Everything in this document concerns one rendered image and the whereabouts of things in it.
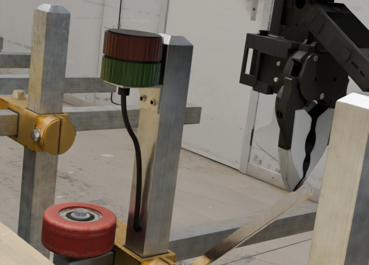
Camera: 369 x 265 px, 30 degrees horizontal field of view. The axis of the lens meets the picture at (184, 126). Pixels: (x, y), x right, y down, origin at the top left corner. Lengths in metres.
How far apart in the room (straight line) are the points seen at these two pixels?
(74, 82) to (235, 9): 3.08
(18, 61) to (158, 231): 0.83
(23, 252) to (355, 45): 0.36
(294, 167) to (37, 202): 0.41
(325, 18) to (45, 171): 0.47
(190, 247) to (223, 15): 3.58
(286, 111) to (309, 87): 0.03
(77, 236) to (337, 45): 0.33
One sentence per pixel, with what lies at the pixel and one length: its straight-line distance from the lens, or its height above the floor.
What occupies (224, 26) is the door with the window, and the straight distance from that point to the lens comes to 4.38.
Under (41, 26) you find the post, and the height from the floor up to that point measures 1.09.
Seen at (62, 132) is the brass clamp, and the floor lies 0.95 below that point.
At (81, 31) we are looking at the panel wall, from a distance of 5.55.
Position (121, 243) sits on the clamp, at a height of 0.87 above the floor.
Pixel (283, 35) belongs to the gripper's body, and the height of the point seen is 1.13.
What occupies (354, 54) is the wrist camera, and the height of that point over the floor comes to 1.12.
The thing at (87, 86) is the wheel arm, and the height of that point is 0.94.
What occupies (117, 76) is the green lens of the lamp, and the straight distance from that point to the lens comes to 0.67.
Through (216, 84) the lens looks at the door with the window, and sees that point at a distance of 4.42.
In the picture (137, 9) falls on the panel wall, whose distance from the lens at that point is 5.00.
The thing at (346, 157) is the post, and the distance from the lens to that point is 0.55.
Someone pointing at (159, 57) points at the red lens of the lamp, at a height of 1.09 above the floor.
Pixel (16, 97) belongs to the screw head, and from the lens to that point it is 1.01.
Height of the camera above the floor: 1.18
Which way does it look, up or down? 13 degrees down
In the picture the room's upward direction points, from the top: 7 degrees clockwise
